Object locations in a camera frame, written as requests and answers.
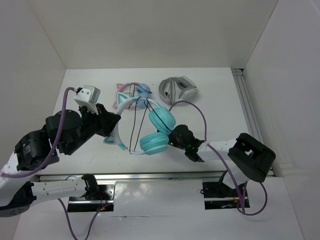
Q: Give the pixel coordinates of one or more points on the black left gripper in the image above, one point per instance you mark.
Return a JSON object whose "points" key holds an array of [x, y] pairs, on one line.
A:
{"points": [[105, 119]]}

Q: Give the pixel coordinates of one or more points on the teal cat-ear headphones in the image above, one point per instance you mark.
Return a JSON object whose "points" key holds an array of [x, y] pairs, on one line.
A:
{"points": [[149, 128]]}

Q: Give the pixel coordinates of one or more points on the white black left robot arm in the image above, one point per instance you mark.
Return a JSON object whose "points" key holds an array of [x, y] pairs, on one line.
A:
{"points": [[17, 192]]}

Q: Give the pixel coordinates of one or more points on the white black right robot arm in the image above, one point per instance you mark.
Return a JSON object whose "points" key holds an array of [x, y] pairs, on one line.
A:
{"points": [[252, 160]]}

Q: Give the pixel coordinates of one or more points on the grey white headphones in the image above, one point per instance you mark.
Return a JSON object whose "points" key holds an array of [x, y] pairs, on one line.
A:
{"points": [[177, 88]]}

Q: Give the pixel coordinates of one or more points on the pink blue cat-ear headphones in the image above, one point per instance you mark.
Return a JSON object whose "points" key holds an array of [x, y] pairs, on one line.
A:
{"points": [[133, 89]]}

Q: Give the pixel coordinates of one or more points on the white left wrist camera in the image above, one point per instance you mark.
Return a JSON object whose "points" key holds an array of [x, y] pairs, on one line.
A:
{"points": [[88, 97]]}

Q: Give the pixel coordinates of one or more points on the aluminium rail at table front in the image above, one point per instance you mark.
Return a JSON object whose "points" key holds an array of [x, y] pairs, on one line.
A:
{"points": [[198, 175]]}

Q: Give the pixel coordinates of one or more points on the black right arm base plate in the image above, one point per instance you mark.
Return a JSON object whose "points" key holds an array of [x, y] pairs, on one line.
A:
{"points": [[218, 196]]}

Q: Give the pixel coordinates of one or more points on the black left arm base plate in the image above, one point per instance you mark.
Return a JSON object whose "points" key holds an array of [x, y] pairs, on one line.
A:
{"points": [[102, 201]]}

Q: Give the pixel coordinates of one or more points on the aluminium rail at right wall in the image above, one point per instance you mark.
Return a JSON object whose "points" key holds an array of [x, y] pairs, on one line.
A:
{"points": [[246, 104]]}

